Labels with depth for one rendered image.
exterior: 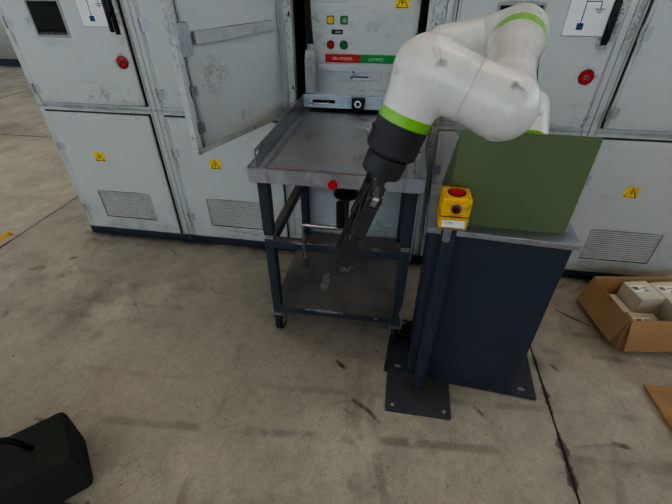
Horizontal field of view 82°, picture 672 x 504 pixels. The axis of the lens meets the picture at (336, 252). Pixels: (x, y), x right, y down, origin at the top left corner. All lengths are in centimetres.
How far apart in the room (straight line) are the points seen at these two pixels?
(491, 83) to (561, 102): 140
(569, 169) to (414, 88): 71
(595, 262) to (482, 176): 141
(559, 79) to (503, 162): 85
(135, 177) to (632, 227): 270
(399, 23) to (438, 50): 129
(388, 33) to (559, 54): 70
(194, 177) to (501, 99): 194
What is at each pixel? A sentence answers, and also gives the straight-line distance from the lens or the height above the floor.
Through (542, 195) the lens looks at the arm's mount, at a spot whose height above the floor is 87.
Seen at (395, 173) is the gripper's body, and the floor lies 111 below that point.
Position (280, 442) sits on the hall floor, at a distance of 159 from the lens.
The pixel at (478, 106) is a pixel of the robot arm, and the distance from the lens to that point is 64.
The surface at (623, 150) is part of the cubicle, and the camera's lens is 222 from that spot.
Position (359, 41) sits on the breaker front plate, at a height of 115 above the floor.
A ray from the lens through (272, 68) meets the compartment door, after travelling 194.
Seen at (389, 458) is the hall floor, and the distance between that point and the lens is 156.
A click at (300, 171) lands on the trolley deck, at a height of 84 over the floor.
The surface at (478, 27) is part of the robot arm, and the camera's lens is 107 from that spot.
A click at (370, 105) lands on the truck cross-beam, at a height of 89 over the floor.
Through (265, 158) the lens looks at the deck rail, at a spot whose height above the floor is 85.
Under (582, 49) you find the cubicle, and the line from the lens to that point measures 201.
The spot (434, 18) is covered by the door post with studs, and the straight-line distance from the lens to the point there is 189.
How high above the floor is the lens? 139
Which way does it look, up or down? 36 degrees down
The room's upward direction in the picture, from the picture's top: straight up
